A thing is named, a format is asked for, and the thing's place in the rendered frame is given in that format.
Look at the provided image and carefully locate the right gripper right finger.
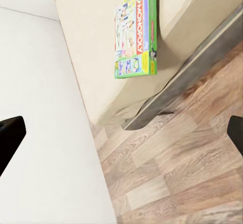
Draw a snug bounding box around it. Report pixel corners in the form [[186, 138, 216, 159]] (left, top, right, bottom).
[[227, 115, 243, 156]]

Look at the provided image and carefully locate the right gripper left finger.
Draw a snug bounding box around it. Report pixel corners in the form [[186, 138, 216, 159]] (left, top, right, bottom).
[[0, 116, 26, 176]]

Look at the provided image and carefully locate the board game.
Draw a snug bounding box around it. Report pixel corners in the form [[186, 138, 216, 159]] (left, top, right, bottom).
[[114, 0, 157, 79]]

